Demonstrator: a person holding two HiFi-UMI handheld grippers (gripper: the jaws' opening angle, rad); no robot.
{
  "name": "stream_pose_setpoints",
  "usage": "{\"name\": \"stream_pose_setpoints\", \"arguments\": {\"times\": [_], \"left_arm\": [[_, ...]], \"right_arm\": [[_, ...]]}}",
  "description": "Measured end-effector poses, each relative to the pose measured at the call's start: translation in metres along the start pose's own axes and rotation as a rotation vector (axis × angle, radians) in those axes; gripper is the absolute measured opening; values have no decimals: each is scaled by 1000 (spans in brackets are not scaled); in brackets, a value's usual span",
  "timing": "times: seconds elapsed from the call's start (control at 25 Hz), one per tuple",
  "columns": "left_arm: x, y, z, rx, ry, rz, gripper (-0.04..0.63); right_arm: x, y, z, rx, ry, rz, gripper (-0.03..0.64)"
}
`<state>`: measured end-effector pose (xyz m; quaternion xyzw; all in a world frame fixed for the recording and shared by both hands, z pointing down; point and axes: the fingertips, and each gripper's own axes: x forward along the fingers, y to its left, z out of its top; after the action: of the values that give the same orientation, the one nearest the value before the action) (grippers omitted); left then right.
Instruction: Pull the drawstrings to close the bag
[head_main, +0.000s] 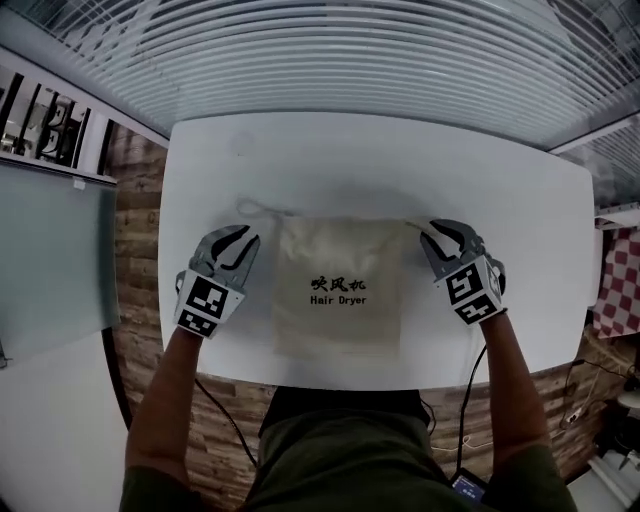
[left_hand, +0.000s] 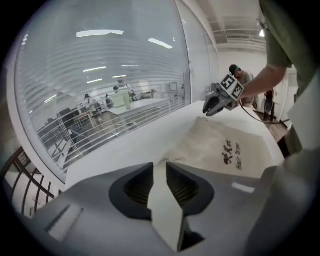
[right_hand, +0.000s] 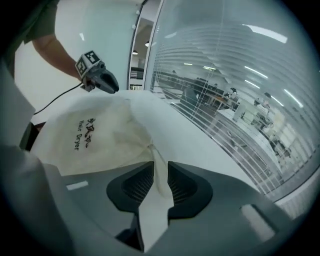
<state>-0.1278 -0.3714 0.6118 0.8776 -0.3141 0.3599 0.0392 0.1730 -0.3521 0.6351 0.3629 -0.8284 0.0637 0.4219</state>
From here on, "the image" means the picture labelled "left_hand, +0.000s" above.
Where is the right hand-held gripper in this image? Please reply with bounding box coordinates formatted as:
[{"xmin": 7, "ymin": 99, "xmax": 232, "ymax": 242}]
[{"xmin": 202, "ymin": 73, "xmax": 245, "ymax": 117}]

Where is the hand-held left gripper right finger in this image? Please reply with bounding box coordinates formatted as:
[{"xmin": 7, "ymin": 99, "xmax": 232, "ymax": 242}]
[{"xmin": 166, "ymin": 161, "xmax": 263, "ymax": 256}]

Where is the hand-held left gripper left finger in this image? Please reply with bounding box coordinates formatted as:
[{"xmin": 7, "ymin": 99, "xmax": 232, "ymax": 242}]
[{"xmin": 24, "ymin": 162, "xmax": 180, "ymax": 256}]

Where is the person's right forearm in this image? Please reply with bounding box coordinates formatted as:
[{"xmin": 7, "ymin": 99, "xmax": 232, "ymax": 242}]
[{"xmin": 239, "ymin": 63, "xmax": 293, "ymax": 101}]

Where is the black metal railing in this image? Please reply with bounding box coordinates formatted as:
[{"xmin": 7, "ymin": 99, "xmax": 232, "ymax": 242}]
[{"xmin": 0, "ymin": 147, "xmax": 61, "ymax": 218}]

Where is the person's green shirt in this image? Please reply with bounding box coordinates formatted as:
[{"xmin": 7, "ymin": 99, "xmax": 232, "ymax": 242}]
[{"xmin": 258, "ymin": 0, "xmax": 320, "ymax": 157}]

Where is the glass partition with white blinds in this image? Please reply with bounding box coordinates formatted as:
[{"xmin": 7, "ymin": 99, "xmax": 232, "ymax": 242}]
[{"xmin": 14, "ymin": 0, "xmax": 191, "ymax": 177}]

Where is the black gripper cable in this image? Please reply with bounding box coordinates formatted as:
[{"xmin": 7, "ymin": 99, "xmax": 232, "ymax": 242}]
[{"xmin": 238, "ymin": 101, "xmax": 292, "ymax": 125}]

